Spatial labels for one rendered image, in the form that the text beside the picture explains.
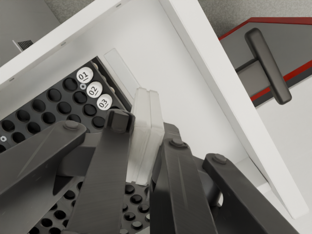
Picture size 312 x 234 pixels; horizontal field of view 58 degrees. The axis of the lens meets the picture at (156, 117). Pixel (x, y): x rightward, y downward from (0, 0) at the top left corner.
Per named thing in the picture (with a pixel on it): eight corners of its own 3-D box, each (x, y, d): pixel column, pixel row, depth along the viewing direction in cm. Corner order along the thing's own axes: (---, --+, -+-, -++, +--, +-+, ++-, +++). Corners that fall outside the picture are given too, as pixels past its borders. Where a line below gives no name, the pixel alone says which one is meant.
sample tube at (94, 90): (109, 78, 28) (103, 89, 24) (103, 88, 29) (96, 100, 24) (99, 71, 28) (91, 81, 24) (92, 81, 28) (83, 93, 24)
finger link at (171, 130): (162, 164, 11) (233, 179, 11) (157, 119, 16) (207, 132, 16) (152, 195, 12) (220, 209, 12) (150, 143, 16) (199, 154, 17)
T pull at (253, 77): (253, 25, 24) (259, 26, 23) (288, 97, 26) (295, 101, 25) (216, 48, 25) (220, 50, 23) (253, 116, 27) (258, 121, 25)
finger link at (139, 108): (133, 184, 13) (117, 181, 13) (137, 128, 20) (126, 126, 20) (149, 127, 12) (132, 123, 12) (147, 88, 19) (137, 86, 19)
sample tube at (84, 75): (101, 69, 28) (94, 79, 24) (91, 75, 28) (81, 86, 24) (94, 58, 28) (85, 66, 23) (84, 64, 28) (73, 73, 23)
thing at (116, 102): (91, 60, 25) (90, 61, 24) (190, 199, 30) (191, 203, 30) (74, 71, 25) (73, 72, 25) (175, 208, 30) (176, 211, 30)
